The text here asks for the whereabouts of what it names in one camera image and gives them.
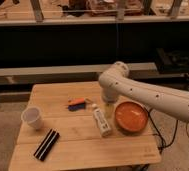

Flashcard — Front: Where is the white bottle with label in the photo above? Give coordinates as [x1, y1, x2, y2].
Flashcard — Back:
[92, 103, 112, 137]

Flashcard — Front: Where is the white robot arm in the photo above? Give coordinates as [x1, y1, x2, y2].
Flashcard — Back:
[98, 61, 189, 124]

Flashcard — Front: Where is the orange and blue toy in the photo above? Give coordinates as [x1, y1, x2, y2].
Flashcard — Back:
[68, 98, 92, 111]

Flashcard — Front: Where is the wooden folding table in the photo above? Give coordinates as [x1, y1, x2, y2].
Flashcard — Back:
[9, 82, 161, 171]

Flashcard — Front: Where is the black striped rectangular block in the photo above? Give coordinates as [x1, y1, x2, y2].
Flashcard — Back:
[33, 129, 60, 161]

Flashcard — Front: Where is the translucent white plastic cup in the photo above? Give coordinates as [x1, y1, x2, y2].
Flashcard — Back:
[21, 107, 43, 130]

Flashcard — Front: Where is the metal shelf rail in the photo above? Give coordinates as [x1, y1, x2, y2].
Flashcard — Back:
[0, 62, 158, 86]

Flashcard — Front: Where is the black cable on floor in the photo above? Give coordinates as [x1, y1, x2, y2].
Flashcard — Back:
[147, 108, 189, 171]

